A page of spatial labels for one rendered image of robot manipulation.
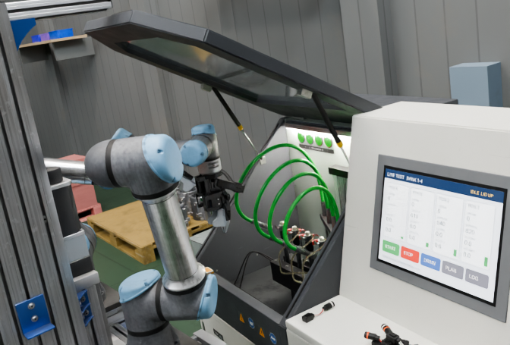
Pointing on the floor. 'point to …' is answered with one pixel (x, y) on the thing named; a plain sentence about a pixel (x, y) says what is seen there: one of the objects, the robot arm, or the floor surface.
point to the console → (443, 145)
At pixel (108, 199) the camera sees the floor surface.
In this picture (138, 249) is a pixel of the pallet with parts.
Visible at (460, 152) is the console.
